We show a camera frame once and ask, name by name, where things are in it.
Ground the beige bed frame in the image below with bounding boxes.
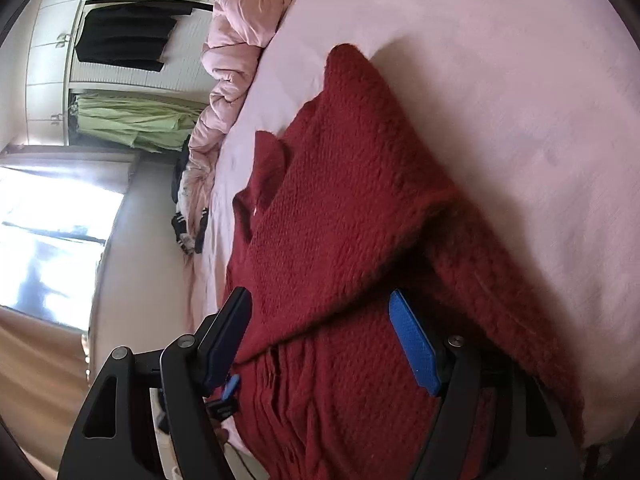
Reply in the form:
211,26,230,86
89,157,201,376

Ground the black hanging garment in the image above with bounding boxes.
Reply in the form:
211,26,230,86
75,4,193,73

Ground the pink bed sheet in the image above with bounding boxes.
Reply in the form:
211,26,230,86
182,0,640,461

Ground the white wardrobe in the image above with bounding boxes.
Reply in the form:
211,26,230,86
22,0,236,148

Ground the bright window beside bed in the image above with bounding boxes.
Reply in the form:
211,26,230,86
0,162,126,333

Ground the green hanging garment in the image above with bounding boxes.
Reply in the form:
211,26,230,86
75,92,206,153

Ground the black and white clothes pile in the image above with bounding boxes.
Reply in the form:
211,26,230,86
171,140,217,256

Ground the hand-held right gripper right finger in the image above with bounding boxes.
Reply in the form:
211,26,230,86
389,290,583,480

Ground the dark red knit sweater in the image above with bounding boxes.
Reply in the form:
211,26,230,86
222,44,586,480

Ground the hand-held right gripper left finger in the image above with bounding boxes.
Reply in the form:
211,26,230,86
57,287,253,480

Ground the pink duvet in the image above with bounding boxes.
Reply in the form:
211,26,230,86
187,0,301,171

